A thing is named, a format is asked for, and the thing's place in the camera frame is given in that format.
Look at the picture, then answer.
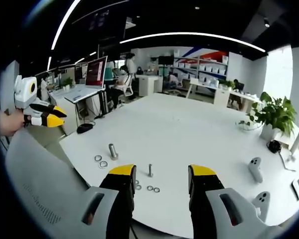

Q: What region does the white long desk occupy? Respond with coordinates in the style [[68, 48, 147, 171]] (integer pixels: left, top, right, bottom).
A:
[[185, 79, 262, 110]]

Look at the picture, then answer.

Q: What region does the thin grey cable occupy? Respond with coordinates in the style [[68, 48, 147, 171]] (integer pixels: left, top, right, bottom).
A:
[[278, 150, 297, 172]]

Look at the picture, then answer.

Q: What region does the white cabinet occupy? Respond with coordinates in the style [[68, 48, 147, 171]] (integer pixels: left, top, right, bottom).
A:
[[139, 75, 163, 97]]

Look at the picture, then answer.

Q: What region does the small green desk plant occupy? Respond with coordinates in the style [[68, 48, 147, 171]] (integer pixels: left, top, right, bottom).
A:
[[62, 76, 74, 90]]

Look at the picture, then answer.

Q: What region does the shelf with white bins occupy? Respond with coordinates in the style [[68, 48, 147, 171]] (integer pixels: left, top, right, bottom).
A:
[[172, 49, 229, 84]]

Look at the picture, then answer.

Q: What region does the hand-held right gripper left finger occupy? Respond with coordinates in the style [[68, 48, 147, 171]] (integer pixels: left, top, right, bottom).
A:
[[74, 163, 138, 239]]

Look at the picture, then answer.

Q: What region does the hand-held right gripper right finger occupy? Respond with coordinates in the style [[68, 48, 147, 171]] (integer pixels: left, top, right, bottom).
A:
[[188, 163, 290, 239]]

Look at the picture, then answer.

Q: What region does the white office chair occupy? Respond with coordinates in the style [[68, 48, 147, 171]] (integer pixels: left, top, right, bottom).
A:
[[121, 74, 136, 99]]

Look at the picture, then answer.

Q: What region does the curved ceiling light strip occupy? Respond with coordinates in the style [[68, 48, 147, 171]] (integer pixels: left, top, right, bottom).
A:
[[46, 0, 82, 72], [119, 31, 267, 53]]

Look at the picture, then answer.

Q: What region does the white flat device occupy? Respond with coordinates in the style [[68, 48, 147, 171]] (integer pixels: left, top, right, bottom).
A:
[[291, 176, 299, 201]]

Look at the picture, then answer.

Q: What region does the black bag on floor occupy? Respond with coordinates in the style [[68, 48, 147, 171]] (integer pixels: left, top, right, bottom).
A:
[[76, 123, 94, 134]]

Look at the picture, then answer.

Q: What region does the large threaded steel stud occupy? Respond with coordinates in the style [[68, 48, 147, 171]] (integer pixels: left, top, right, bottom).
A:
[[108, 143, 119, 160]]

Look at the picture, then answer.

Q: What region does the white cylinder stand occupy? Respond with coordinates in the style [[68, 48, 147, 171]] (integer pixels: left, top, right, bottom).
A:
[[290, 126, 299, 154]]

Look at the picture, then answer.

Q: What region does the person's left hand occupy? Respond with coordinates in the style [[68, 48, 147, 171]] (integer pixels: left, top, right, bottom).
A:
[[0, 109, 26, 137]]

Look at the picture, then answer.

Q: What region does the white tilted desk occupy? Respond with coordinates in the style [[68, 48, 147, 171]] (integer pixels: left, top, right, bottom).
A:
[[64, 86, 108, 122]]

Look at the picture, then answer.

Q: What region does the green potted plant white pot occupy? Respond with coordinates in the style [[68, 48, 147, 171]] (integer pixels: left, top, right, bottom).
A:
[[238, 91, 298, 141]]

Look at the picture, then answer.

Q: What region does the black coiled cable bundle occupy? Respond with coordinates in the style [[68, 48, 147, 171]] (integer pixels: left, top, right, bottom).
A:
[[267, 140, 282, 153]]

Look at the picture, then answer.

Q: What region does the green plant on long desk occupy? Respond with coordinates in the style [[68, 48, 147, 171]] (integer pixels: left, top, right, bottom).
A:
[[219, 79, 236, 91]]

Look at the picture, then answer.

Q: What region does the white handheld controller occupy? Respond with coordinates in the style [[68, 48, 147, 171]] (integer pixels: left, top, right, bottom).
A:
[[253, 191, 271, 223], [248, 156, 264, 184]]

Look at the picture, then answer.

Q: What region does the large red-screen monitor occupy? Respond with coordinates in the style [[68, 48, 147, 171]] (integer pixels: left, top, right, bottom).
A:
[[85, 55, 109, 90]]

